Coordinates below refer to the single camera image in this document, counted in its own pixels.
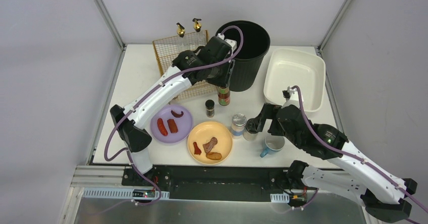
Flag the red chicken drumstick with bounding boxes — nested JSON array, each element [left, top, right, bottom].
[[193, 142, 202, 155]]

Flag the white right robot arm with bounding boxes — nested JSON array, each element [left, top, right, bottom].
[[246, 103, 417, 223]]

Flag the white square tub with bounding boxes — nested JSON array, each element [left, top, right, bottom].
[[263, 48, 326, 113]]

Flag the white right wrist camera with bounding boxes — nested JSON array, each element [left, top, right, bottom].
[[282, 86, 304, 108]]

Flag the gold wire basket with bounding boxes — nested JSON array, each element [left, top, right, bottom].
[[152, 30, 216, 101]]

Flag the clear oil dispenser bottle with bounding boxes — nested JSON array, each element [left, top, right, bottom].
[[176, 22, 187, 52]]

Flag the small black spice jar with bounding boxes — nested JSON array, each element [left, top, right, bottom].
[[205, 99, 215, 118]]

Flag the purple plate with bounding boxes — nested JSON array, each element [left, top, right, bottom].
[[150, 105, 193, 144]]

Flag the brown oil dispenser bottle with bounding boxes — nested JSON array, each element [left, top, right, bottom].
[[192, 18, 206, 47]]

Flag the red sausage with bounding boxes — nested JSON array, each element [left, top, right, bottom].
[[156, 118, 168, 136]]

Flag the brown meat slice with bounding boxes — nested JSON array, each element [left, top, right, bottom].
[[203, 137, 218, 153]]

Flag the orange fried patty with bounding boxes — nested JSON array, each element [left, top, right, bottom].
[[206, 152, 223, 160]]

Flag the orange plate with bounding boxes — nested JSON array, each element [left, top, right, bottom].
[[187, 121, 233, 165]]

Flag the brown sausage piece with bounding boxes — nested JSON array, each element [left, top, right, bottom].
[[167, 119, 179, 134]]

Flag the black ribbed trash bin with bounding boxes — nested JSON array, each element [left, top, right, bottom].
[[216, 20, 271, 92]]

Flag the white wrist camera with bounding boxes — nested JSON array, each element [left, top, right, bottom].
[[282, 86, 304, 108], [217, 33, 237, 54]]

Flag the dark octopus tentacle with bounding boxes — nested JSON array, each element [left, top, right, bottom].
[[171, 110, 184, 118]]

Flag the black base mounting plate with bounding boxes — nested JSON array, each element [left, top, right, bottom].
[[121, 165, 305, 202]]

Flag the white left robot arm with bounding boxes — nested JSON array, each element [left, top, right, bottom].
[[106, 34, 243, 174]]

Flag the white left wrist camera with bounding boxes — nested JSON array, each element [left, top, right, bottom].
[[217, 33, 237, 54]]

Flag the black lid spice jar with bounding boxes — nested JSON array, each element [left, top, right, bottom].
[[243, 118, 258, 142]]

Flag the blue mug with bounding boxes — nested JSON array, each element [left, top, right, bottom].
[[259, 135, 285, 158]]

